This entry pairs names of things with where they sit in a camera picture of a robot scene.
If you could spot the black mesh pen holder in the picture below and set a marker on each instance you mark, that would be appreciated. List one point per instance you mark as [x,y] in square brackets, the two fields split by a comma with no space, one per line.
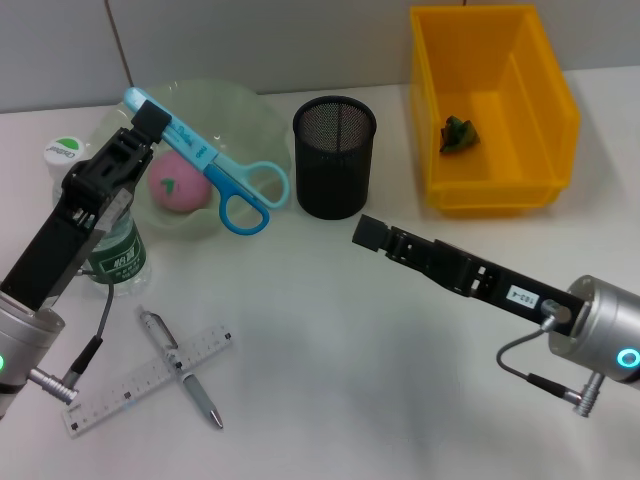
[334,165]

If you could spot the blue scissors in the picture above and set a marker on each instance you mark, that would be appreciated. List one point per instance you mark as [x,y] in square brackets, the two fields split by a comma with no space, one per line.
[220,172]

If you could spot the clear water bottle green label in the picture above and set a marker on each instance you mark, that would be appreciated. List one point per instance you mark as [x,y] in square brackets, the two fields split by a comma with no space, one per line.
[122,260]

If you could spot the pale green glass fruit plate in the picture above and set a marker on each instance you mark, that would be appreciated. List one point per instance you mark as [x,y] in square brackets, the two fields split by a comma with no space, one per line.
[240,130]

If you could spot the yellow plastic bin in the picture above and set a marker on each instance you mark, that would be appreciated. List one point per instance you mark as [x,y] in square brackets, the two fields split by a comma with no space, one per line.
[490,125]

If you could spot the green plastic wrapper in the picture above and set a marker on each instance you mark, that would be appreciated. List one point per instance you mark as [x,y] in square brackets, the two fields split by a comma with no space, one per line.
[460,135]

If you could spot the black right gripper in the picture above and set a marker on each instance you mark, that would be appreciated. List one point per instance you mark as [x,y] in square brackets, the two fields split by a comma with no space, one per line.
[500,285]

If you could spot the silver ballpoint pen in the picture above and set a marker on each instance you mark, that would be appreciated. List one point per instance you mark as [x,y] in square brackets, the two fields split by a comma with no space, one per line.
[197,392]

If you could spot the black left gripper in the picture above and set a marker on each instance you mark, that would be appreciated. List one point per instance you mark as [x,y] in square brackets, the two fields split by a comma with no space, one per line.
[55,240]

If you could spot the pink peach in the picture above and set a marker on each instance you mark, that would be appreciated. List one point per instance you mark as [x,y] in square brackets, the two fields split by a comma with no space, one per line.
[180,187]

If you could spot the clear plastic ruler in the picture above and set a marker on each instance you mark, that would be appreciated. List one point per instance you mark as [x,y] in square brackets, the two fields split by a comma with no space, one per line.
[115,395]

